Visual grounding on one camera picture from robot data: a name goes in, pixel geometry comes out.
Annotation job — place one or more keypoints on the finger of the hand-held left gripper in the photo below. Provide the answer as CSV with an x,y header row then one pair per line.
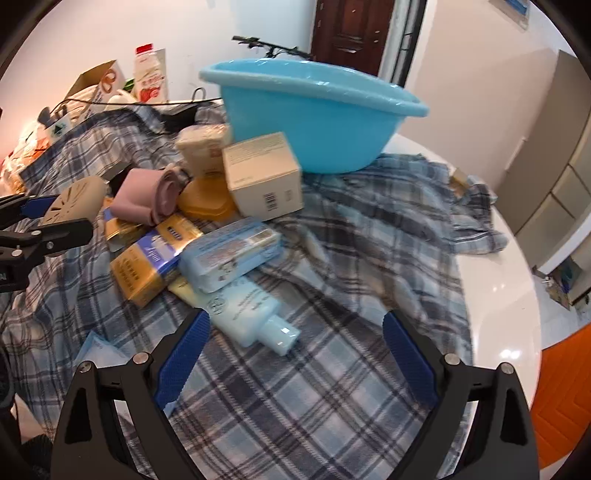
x,y
60,233
39,206

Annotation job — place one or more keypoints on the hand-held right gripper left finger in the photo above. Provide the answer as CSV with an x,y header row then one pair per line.
x,y
180,360

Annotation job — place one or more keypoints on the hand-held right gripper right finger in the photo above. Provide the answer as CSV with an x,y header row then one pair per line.
x,y
408,364

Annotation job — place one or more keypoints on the gold and blue carton box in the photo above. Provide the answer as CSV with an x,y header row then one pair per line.
x,y
138,272

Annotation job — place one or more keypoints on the light blue wet wipes pack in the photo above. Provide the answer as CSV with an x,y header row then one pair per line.
x,y
226,254

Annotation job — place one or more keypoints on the blue plastic basin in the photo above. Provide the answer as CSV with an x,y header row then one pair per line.
x,y
314,120

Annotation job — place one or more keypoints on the clear snack bag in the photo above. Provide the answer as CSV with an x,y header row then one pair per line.
x,y
23,161

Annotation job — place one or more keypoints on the small gold foil box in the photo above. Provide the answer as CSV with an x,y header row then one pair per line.
x,y
120,230

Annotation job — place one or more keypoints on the white cup with green logo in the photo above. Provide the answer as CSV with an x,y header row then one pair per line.
x,y
60,128

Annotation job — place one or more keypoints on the light blue sunscreen tube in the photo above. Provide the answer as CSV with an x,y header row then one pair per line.
x,y
244,309

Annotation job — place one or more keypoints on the black box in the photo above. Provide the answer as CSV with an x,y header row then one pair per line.
x,y
117,174

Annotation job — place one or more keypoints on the pink collapsible cup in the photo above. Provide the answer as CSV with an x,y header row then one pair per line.
x,y
138,194

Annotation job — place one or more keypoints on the grey makeup brush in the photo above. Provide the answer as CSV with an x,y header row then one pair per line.
x,y
45,117

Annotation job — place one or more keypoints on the blue plaid cloth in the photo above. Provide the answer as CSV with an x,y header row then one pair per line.
x,y
323,392

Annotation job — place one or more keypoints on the open cardboard box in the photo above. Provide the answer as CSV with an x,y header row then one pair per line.
x,y
99,78

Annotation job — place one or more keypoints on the orange plastic soap box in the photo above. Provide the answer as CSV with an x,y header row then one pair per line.
x,y
205,201

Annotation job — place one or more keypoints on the orange chair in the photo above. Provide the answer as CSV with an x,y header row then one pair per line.
x,y
568,392

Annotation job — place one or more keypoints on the beige wrapped tissue pack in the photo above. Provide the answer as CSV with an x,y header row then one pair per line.
x,y
203,147

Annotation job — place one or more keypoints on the red capped milk bottle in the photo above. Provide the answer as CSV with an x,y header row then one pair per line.
x,y
150,78

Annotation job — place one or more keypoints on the beige carton box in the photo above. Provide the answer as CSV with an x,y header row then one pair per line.
x,y
263,175

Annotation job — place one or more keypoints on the beige refrigerator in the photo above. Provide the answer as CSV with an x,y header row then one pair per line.
x,y
554,184

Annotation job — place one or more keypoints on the black framed glass door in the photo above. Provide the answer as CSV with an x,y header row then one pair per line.
x,y
406,37

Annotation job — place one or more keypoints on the dark brown entrance door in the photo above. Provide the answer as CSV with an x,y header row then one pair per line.
x,y
351,32

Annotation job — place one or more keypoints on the grey wall panel box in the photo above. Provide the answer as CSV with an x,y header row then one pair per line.
x,y
512,9

